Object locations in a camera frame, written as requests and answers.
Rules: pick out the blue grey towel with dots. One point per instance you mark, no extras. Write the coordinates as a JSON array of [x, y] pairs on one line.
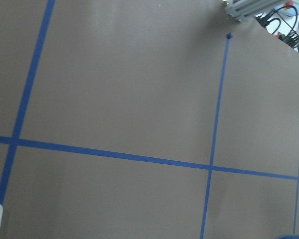
[[293, 236]]

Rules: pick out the aluminium frame post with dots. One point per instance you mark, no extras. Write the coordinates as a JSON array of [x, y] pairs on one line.
[[241, 10]]

